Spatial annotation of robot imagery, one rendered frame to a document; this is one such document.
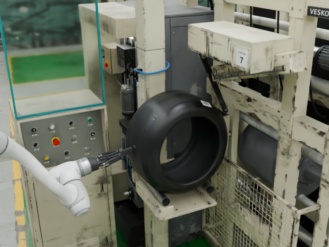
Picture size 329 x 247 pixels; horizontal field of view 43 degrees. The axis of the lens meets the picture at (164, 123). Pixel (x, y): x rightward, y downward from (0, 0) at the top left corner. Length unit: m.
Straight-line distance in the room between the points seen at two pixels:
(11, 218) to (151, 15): 2.40
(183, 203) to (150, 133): 0.56
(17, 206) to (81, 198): 2.20
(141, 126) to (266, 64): 0.70
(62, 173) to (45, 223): 0.87
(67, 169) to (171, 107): 0.60
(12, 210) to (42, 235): 1.21
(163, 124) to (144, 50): 0.48
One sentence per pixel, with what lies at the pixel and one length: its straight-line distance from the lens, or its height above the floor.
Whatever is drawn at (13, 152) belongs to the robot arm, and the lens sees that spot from 1.81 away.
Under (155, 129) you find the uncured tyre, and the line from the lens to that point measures 2.08.
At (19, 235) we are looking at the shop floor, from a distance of 3.77.
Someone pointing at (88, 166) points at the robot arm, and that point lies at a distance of 2.11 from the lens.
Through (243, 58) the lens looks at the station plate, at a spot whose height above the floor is 1.70.
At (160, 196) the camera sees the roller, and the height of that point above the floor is 0.92.
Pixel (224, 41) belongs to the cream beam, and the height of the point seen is 1.75.
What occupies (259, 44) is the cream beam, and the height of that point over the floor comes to 1.77.
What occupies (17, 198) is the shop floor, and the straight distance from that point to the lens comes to 4.28.
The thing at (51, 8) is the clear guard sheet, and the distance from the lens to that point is 2.47.
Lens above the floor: 2.16
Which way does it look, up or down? 22 degrees down
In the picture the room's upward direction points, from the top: 1 degrees counter-clockwise
